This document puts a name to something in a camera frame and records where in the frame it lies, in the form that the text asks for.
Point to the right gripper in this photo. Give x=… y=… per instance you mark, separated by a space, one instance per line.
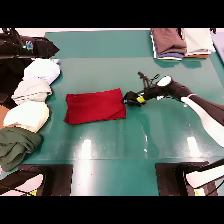
x=134 y=98

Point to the red T-shirt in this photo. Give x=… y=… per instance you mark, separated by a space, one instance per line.
x=95 y=106

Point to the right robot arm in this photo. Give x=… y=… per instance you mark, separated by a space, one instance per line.
x=176 y=90

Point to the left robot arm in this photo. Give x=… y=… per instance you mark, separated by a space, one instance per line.
x=20 y=183

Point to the purple garment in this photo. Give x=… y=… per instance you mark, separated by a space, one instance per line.
x=170 y=56

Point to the orange garment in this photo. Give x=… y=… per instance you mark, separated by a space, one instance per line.
x=196 y=56

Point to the black mounting plate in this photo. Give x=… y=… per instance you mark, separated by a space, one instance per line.
x=166 y=178
x=58 y=180

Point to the white garment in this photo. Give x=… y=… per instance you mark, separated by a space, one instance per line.
x=42 y=69
x=198 y=40

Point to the beige garment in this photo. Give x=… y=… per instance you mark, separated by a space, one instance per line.
x=31 y=90

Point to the cream garment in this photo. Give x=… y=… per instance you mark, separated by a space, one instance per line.
x=27 y=115

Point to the olive green garment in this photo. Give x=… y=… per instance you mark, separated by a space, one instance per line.
x=16 y=145

